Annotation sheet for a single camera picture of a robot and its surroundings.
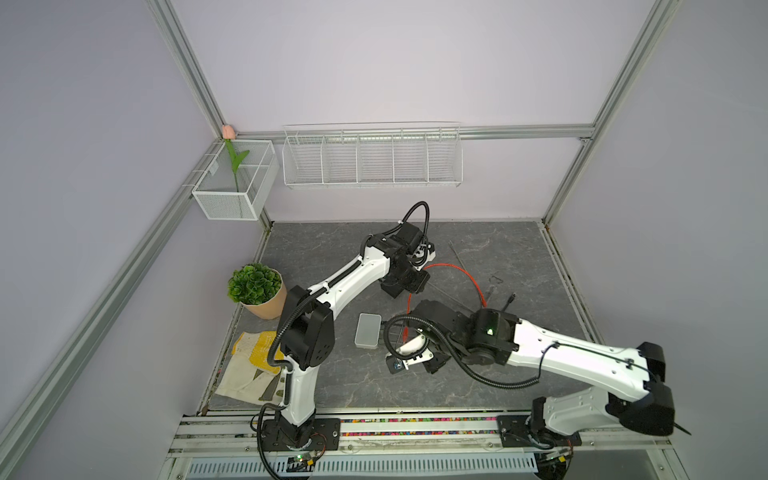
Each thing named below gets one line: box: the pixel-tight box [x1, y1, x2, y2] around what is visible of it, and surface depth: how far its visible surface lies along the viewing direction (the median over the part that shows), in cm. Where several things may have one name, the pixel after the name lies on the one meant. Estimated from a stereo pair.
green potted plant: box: [227, 262, 287, 320], surface depth 87 cm
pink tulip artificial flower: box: [222, 124, 250, 193], surface depth 92 cm
